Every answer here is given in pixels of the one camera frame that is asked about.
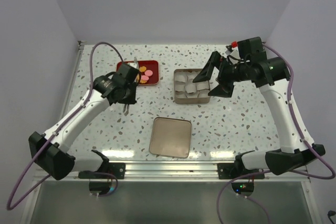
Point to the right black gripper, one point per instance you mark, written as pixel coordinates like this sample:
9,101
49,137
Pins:
225,88

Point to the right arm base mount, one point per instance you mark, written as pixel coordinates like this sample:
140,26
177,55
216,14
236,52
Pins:
233,170

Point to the pink round cookie upper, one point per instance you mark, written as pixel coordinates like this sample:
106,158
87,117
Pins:
149,73

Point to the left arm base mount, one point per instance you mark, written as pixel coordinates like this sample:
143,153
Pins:
110,169

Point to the red rectangular tray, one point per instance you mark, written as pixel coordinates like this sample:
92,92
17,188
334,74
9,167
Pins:
150,65

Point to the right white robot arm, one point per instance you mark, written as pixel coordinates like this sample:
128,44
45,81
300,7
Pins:
273,79

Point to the metal tongs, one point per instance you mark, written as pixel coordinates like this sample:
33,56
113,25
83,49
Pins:
126,106

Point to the square cookie tin box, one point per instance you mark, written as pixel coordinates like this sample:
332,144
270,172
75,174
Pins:
186,91

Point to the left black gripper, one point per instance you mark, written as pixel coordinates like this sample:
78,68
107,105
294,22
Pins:
132,99

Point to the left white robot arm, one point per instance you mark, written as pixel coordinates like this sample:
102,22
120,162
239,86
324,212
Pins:
50,149

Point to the orange cookie top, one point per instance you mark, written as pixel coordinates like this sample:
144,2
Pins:
142,69

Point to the pink round cookie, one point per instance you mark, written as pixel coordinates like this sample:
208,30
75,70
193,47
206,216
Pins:
144,78
149,73

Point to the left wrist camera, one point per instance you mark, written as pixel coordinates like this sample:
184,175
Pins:
133,64

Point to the aluminium front rail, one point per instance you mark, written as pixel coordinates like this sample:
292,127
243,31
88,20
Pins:
184,171

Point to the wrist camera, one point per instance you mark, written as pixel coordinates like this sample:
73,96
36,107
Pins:
133,64
232,49

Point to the pink round cookie lower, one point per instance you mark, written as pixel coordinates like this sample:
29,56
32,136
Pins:
144,78

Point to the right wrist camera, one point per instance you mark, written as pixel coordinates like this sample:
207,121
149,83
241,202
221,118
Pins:
232,49

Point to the square tin lid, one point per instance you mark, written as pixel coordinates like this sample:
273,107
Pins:
170,137

